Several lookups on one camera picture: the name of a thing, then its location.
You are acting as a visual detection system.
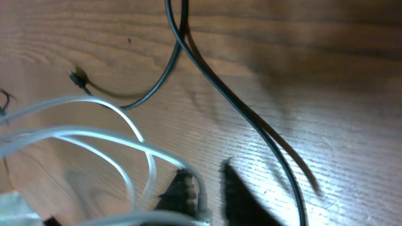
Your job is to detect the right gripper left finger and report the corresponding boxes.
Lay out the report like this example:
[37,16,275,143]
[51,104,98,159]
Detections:
[155,169,198,218]

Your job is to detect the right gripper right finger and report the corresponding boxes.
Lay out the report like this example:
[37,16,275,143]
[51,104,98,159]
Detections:
[220,159,281,226]

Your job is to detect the white USB cable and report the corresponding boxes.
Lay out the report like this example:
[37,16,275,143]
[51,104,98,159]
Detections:
[0,95,213,226]

